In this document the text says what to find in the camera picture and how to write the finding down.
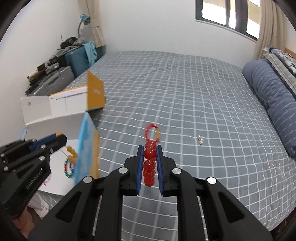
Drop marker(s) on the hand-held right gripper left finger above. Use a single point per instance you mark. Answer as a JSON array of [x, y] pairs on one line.
[[139, 169]]

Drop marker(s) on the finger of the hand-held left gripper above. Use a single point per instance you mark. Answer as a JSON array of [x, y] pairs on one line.
[[59, 142], [49, 138]]

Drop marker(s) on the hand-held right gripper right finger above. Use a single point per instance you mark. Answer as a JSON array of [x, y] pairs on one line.
[[159, 169]]

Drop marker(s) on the blue and yellow cardboard box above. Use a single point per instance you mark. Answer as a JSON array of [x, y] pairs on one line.
[[62, 109]]

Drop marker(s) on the grey suitcase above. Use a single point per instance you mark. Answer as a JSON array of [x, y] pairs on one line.
[[53, 80]]

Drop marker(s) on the pile of dark electronics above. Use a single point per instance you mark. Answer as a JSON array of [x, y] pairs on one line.
[[46, 67]]

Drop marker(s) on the teal suitcase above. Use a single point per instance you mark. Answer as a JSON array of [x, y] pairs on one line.
[[77, 62]]

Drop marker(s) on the teal cloth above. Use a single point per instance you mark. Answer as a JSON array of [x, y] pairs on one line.
[[90, 52]]

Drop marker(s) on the blue desk lamp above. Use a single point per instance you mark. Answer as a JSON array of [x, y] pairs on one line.
[[84, 19]]

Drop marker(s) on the beige curtain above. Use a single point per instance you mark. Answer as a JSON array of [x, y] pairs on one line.
[[270, 27], [94, 23]]

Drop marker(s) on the blue striped pillow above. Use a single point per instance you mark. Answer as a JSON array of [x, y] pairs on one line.
[[270, 92]]

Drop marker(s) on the grey plaid pillow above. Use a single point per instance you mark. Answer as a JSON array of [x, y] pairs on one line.
[[279, 64]]

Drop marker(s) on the dark framed window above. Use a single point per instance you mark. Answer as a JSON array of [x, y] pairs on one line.
[[226, 14]]

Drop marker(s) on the dark blue patterned pillow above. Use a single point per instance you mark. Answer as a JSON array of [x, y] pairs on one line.
[[284, 54]]

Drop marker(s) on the wooden headboard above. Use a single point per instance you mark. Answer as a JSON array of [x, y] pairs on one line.
[[290, 51]]

